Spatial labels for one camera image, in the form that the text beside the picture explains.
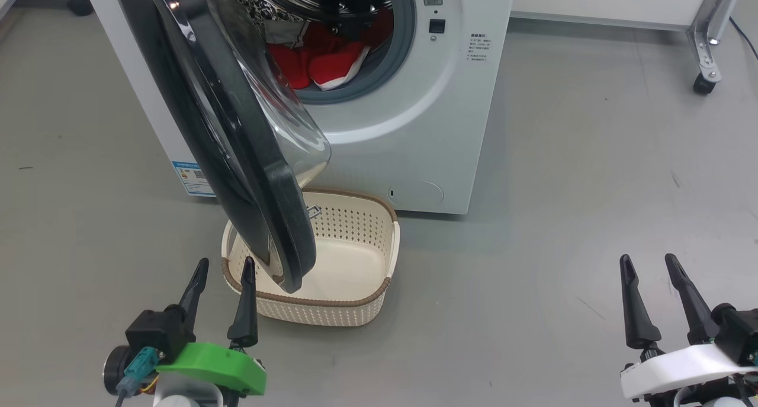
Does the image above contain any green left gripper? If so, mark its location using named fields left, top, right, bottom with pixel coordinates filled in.
left=155, top=256, right=267, bottom=396

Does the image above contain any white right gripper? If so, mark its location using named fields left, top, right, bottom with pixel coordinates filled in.
left=619, top=253, right=758, bottom=400

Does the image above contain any round black glass washer door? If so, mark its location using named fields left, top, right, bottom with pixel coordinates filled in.
left=110, top=0, right=332, bottom=295

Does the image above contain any cream perforated laundry basket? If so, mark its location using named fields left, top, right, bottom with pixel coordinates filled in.
left=221, top=188, right=401, bottom=328

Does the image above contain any white front-load washing machine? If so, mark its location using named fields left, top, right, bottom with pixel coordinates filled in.
left=80, top=0, right=519, bottom=215

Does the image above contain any grey rubber door gasket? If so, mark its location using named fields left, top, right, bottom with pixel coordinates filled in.
left=296, top=0, right=416, bottom=104

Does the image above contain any blue energy label sticker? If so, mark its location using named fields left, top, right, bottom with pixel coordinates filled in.
left=172, top=160, right=215, bottom=197

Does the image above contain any round white filter cover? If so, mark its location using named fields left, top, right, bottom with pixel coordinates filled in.
left=388, top=179, right=445, bottom=207

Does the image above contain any grey metal stand leg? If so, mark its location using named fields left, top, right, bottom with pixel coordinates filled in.
left=687, top=0, right=746, bottom=79

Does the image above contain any white partition panel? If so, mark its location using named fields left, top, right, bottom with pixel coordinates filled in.
left=510, top=0, right=711, bottom=30

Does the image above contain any black floor cable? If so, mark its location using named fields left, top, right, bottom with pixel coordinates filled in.
left=730, top=16, right=758, bottom=61

